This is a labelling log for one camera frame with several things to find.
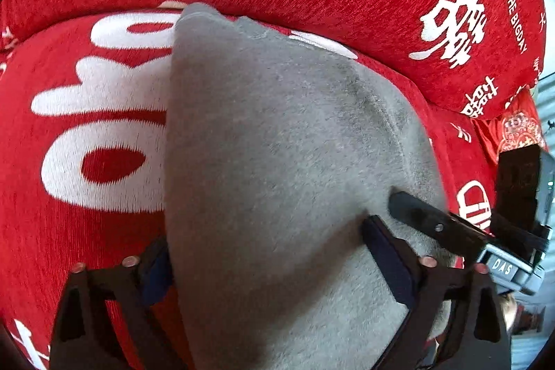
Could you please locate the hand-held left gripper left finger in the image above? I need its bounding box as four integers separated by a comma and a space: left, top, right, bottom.
49, 238, 188, 370

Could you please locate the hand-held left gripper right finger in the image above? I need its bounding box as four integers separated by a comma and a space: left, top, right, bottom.
362, 215, 513, 370

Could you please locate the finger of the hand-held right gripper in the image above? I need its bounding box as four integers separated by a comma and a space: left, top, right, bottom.
388, 191, 490, 263

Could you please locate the grey knit sweater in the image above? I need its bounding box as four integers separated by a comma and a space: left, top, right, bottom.
164, 2, 456, 370

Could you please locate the red patterned cloth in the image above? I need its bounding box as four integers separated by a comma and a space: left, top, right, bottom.
473, 87, 549, 166

